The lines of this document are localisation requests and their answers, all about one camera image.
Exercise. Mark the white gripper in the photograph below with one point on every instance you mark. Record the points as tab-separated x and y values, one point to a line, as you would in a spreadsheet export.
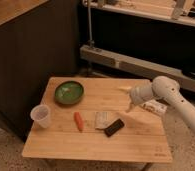
138	95

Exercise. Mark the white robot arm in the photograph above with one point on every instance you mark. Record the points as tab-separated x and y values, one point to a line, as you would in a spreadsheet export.
167	89

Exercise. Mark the green ceramic bowl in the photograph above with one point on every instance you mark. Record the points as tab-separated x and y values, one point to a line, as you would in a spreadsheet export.
69	93

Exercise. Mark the white snack package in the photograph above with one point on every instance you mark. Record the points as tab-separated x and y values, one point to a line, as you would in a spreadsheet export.
155	107

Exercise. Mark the black rectangular phone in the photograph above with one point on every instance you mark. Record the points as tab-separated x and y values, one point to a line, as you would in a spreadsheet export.
114	127

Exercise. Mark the wooden table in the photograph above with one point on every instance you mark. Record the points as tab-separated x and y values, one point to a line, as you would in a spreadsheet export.
142	139

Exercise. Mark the orange carrot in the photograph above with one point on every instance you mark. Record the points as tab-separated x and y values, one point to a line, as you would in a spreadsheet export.
78	121

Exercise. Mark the metal shelf unit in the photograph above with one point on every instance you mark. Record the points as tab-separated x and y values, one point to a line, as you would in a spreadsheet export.
141	46

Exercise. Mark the clear plastic cup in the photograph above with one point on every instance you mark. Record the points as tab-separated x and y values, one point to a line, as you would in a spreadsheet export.
41	115

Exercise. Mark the dark wooden cabinet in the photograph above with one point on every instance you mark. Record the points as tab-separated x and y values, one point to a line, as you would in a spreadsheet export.
40	44

